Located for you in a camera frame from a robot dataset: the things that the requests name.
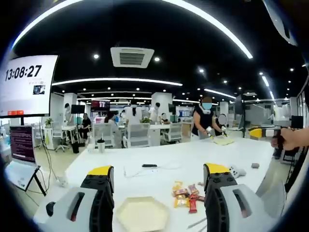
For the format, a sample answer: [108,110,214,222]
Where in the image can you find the cream hexagonal container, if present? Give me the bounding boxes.
[115,196,171,232]

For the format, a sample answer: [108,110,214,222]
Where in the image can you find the background display screen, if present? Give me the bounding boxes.
[91,99,111,112]

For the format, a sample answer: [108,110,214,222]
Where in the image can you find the yellow cloth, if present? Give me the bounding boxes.
[213,137,235,146]

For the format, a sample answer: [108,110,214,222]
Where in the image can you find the pile of snack packets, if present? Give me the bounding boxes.
[171,180,206,214]

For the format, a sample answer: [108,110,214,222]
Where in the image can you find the white laptop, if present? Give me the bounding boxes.
[4,125,41,191]

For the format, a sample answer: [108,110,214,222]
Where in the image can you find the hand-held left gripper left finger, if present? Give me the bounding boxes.
[40,165,115,232]

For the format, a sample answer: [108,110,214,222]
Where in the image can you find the white mesh office chair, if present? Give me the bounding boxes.
[122,122,152,148]
[163,123,183,144]
[93,122,114,148]

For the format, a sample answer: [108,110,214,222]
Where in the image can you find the large wall clock screen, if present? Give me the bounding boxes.
[0,55,59,119]

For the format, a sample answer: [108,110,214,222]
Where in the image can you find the ceiling air conditioner vent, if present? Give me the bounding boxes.
[110,46,155,69]

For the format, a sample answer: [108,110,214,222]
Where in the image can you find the person's right hand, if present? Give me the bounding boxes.
[281,127,309,151]

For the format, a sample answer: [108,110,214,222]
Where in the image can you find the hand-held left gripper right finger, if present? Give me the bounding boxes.
[203,163,282,232]

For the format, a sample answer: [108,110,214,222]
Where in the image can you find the white cup with black lid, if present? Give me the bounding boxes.
[97,138,106,154]

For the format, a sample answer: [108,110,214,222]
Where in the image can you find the long curved ceiling light strip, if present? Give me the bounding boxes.
[12,0,253,59]
[52,77,183,87]

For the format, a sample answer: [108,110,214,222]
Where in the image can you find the white game controller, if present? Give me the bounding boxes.
[228,164,247,179]

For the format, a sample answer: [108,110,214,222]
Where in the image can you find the white worn device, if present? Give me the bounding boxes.
[262,0,299,47]

